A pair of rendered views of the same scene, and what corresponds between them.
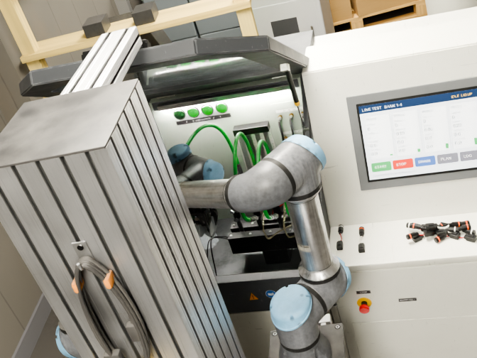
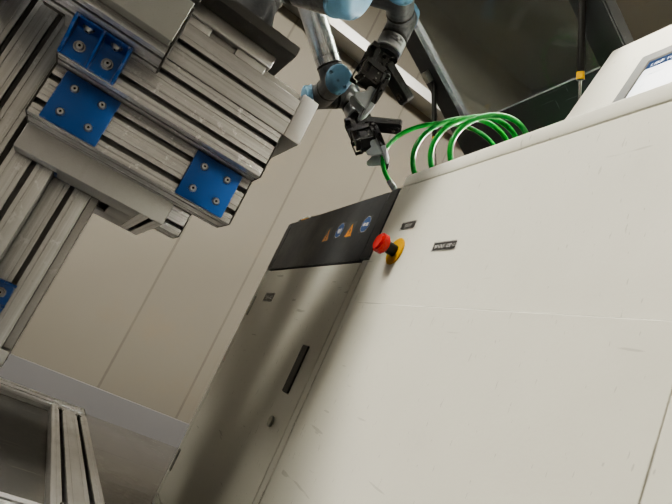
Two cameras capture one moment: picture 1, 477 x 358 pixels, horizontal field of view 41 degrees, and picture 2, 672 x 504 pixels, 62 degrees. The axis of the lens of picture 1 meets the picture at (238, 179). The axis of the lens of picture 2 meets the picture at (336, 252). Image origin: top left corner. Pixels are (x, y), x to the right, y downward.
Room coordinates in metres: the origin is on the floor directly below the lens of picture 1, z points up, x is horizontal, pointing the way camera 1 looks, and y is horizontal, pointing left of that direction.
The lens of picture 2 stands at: (0.94, -0.98, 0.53)
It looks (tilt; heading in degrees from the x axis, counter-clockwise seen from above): 13 degrees up; 52
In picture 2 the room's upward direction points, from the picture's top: 25 degrees clockwise
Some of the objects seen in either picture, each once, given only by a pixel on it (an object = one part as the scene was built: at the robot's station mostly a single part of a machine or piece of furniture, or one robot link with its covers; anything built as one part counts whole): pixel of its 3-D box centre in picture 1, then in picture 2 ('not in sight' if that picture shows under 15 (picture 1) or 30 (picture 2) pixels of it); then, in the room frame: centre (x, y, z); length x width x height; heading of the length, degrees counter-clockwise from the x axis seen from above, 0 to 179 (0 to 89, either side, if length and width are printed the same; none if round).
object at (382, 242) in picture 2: (364, 306); (386, 246); (1.58, -0.29, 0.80); 0.05 x 0.04 x 0.05; 71
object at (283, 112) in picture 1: (295, 137); not in sight; (2.17, -0.26, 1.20); 0.13 x 0.03 x 0.31; 71
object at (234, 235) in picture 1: (275, 240); not in sight; (1.96, -0.06, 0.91); 0.34 x 0.10 x 0.15; 71
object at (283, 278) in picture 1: (239, 293); (326, 241); (1.77, 0.13, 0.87); 0.62 x 0.04 x 0.16; 71
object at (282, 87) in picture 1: (222, 96); not in sight; (2.24, -0.04, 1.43); 0.54 x 0.03 x 0.02; 71
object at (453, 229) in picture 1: (439, 229); not in sight; (1.62, -0.60, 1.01); 0.23 x 0.11 x 0.06; 71
